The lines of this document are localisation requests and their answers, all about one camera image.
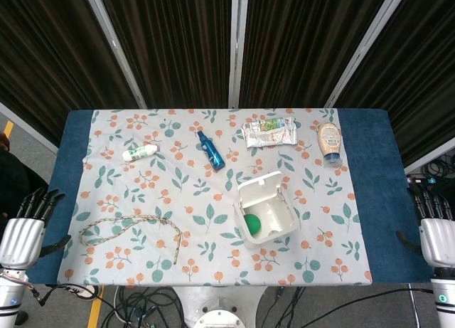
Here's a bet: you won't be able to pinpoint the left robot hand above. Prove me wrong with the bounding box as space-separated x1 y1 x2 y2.
0 187 72 270

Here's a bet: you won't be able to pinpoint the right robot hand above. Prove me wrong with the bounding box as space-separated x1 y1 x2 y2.
395 185 455 269

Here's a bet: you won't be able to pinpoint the green ball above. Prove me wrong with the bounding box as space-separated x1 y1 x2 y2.
243 213 262 235

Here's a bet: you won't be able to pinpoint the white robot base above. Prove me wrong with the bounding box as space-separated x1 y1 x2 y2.
173 285 273 328

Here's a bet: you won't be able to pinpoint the white plastic container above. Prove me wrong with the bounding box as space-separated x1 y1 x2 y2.
233 170 299 250

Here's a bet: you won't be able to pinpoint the person in black clothes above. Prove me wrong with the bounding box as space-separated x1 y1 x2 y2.
0 131 50 222

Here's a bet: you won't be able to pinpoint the white black sneaker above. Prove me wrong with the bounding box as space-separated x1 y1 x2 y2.
65 284 100 301

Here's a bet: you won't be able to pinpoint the blue table cover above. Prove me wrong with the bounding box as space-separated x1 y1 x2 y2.
27 108 433 285

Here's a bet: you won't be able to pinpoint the white green tube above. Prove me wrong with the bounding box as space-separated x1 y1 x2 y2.
122 144 158 162

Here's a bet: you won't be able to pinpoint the beige sauce squeeze bottle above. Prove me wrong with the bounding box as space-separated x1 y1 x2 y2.
317 122 343 168

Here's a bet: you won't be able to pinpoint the dark curtain panel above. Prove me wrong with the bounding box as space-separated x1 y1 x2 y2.
336 0 455 167
0 0 139 147
96 0 235 110
239 0 395 110

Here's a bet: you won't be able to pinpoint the floral tablecloth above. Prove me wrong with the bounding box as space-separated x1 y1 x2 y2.
56 108 373 286

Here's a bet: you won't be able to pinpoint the crumpled silver snack packet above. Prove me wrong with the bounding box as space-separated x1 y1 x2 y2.
241 116 298 149

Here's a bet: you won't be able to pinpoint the blue spray bottle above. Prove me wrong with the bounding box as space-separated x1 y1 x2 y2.
196 130 226 171

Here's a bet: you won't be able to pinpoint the black cable plug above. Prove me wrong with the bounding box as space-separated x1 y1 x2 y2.
30 285 50 307

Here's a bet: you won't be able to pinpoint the coiled black cables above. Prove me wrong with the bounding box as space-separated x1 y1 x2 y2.
421 156 455 181

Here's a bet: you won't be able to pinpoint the aluminium frame post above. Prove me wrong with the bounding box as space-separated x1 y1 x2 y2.
404 137 455 175
80 0 148 110
227 0 250 110
323 0 413 109

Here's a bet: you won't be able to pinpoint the braided rope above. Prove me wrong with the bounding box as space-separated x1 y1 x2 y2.
78 215 183 265

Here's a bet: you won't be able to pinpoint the black floor cable bundle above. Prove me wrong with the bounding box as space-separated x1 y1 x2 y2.
94 285 195 328

